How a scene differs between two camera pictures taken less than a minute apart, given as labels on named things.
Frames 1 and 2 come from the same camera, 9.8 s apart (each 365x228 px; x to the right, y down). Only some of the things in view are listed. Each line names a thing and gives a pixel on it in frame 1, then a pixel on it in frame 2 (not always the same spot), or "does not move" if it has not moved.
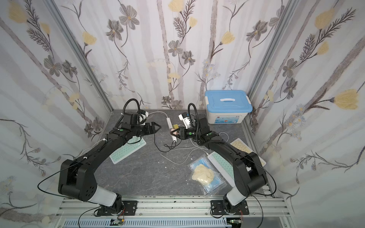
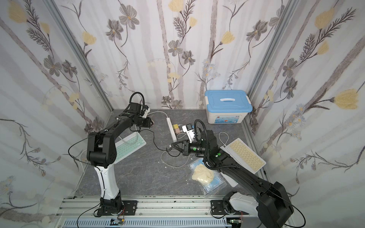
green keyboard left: (135, 143) does not move
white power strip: (174, 138) does not move
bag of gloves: (204, 173) does not move
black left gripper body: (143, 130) to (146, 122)
